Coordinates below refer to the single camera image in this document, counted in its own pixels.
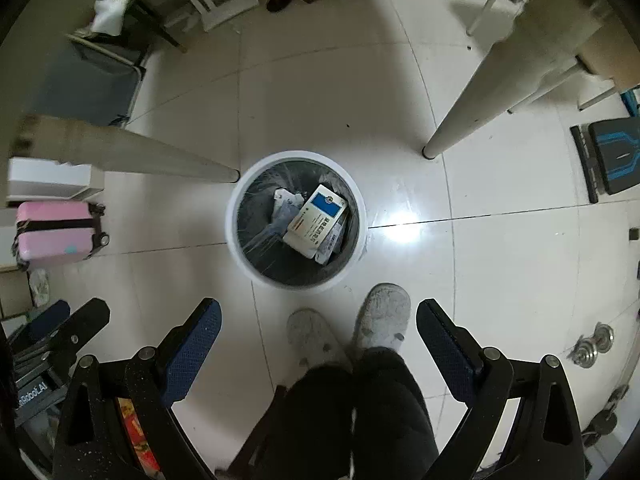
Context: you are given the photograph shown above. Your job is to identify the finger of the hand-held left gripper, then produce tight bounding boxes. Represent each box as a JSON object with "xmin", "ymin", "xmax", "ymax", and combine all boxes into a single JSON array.
[
  {"xmin": 27, "ymin": 300, "xmax": 71, "ymax": 341},
  {"xmin": 35, "ymin": 297, "xmax": 111, "ymax": 361}
]

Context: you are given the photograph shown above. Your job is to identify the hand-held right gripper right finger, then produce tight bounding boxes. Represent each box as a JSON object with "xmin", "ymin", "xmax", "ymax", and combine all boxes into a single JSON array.
[{"xmin": 416, "ymin": 298, "xmax": 586, "ymax": 480}]

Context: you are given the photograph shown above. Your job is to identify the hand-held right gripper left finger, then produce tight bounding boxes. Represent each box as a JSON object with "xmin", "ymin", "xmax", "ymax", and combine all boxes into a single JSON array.
[{"xmin": 52, "ymin": 298, "xmax": 223, "ymax": 480}]

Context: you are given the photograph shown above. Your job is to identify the white round trash bin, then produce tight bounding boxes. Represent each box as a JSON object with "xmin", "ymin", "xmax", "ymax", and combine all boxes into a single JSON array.
[{"xmin": 225, "ymin": 150, "xmax": 369, "ymax": 291}]

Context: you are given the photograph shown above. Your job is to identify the blue and white medicine box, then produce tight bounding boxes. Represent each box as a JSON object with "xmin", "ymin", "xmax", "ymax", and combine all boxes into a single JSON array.
[{"xmin": 282, "ymin": 184, "xmax": 349, "ymax": 259}]

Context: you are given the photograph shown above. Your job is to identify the white printed bag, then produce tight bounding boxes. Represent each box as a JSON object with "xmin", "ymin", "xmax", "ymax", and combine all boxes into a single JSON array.
[{"xmin": 27, "ymin": 269, "xmax": 51, "ymax": 306}]

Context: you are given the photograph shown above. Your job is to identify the grey fuzzy slipper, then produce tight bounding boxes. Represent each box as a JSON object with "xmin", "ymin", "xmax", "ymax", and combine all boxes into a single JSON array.
[
  {"xmin": 286, "ymin": 308, "xmax": 351, "ymax": 368},
  {"xmin": 352, "ymin": 283, "xmax": 412, "ymax": 352}
]

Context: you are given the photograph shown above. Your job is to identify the pink suitcase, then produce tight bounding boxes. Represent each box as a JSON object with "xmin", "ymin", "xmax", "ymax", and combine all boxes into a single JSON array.
[{"xmin": 12, "ymin": 201, "xmax": 110, "ymax": 271}]

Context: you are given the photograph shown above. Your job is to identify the red snack packet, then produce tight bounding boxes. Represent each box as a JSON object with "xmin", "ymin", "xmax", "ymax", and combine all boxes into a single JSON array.
[{"xmin": 117, "ymin": 397, "xmax": 161, "ymax": 478}]

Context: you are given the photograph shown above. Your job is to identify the person's dark fleece pants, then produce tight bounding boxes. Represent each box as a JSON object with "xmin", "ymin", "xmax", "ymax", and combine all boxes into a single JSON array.
[{"xmin": 227, "ymin": 347, "xmax": 441, "ymax": 480}]

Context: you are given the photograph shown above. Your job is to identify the white storage box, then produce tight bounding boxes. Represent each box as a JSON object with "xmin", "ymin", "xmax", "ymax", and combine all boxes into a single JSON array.
[{"xmin": 7, "ymin": 157, "xmax": 106, "ymax": 206}]

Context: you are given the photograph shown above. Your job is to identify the dark folding cot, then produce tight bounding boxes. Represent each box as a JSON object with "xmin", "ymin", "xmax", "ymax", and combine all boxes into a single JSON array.
[{"xmin": 30, "ymin": 35, "xmax": 148, "ymax": 128}]

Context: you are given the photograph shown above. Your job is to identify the black and blue foot pad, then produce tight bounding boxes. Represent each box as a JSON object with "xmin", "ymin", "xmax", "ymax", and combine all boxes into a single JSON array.
[{"xmin": 570, "ymin": 116, "xmax": 640, "ymax": 205}]

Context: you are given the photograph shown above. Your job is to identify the checkered top table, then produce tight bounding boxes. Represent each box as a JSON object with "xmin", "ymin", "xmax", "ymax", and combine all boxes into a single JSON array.
[{"xmin": 0, "ymin": 0, "xmax": 640, "ymax": 184}]

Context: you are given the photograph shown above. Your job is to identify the white stool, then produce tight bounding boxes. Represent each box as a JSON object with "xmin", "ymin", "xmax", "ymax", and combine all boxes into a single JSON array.
[{"xmin": 187, "ymin": 0, "xmax": 260, "ymax": 31}]

